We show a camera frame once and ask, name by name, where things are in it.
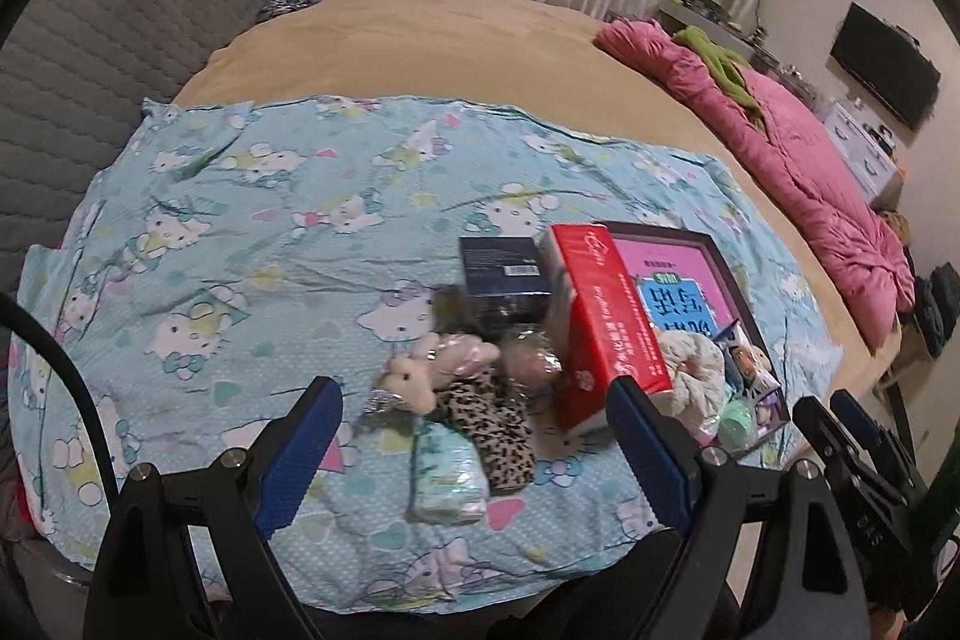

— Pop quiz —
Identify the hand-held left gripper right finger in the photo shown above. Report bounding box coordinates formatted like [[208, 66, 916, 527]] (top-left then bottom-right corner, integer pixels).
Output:
[[607, 374, 871, 640]]

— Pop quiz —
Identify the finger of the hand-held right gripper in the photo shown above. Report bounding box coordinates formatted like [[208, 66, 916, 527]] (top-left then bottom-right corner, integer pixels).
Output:
[[793, 394, 920, 536], [829, 389, 914, 483]]

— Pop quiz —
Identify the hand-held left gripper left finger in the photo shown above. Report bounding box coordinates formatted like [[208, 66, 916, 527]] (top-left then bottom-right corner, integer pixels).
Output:
[[84, 376, 346, 640]]

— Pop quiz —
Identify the white fluffy scrunchie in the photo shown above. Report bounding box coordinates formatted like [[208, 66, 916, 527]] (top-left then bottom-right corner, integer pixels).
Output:
[[658, 334, 727, 440]]

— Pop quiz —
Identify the cartoon printed snack packet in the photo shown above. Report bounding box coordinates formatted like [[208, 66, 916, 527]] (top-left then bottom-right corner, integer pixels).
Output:
[[716, 325, 790, 435]]

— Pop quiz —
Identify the plush doll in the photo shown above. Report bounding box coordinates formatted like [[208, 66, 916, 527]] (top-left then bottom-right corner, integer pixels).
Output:
[[366, 331, 502, 420]]

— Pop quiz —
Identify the pink book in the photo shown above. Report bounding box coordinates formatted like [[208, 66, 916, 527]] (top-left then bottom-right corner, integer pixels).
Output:
[[600, 220, 793, 462], [615, 239, 752, 342]]

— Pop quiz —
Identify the dark bag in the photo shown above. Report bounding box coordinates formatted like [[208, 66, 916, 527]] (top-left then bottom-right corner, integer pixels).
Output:
[[910, 261, 960, 360]]

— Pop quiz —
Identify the red tissue pack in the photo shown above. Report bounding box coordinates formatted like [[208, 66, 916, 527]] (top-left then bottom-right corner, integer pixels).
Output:
[[540, 224, 674, 437]]

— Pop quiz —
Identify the small pale green tissue packet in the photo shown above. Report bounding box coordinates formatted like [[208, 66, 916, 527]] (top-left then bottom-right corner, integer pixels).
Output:
[[407, 422, 490, 525]]

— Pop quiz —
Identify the plastic wrapped round puff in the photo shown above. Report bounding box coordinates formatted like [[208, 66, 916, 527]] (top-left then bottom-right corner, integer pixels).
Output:
[[498, 325, 565, 402]]

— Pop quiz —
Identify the leopard print scrunchie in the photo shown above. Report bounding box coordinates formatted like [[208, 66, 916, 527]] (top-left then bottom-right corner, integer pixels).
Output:
[[437, 368, 538, 498]]

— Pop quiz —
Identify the brown plush toy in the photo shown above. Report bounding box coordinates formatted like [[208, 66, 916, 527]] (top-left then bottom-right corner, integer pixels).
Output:
[[877, 209, 913, 245]]

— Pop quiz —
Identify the blue cartoon printed blanket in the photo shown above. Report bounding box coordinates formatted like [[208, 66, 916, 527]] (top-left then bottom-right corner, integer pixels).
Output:
[[7, 92, 847, 615]]

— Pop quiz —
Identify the black cardboard box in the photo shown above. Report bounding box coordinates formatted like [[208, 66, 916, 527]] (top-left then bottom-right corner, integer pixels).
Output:
[[459, 235, 557, 320]]

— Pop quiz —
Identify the pink quilt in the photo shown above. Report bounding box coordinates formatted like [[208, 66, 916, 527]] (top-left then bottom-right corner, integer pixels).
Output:
[[594, 17, 917, 350]]

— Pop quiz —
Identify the white drawer cabinet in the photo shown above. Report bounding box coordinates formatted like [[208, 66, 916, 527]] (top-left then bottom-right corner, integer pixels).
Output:
[[820, 96, 905, 208]]

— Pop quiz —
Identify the green cloth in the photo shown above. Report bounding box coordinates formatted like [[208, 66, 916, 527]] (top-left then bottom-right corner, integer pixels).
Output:
[[671, 25, 770, 136]]

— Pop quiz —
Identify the cluttered desk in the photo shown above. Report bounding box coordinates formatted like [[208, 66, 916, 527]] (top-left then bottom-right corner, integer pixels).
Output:
[[658, 0, 826, 101]]

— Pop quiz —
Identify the bed with beige sheet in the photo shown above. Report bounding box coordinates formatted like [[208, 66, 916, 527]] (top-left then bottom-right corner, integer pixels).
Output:
[[171, 0, 905, 386]]

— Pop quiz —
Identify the grey quilted headboard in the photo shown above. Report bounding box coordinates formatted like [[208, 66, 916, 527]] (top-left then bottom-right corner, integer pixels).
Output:
[[0, 0, 295, 285]]

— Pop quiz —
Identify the dark fuzzy hair tie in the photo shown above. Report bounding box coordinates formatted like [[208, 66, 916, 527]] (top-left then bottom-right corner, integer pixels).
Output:
[[431, 284, 482, 335]]

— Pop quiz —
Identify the black cable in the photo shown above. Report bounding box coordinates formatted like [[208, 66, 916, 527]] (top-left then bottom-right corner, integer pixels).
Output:
[[0, 291, 121, 525]]

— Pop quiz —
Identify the black wall television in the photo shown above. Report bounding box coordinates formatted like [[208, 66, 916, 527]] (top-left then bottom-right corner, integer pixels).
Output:
[[828, 1, 943, 133]]

